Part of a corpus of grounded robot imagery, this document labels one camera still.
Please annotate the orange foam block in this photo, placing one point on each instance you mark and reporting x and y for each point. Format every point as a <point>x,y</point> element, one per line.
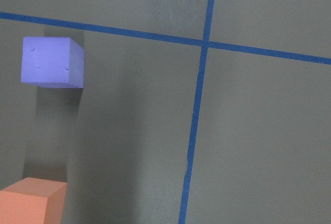
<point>33,200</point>

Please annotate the purple foam block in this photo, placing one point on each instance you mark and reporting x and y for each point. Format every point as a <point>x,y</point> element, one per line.
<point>52,62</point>

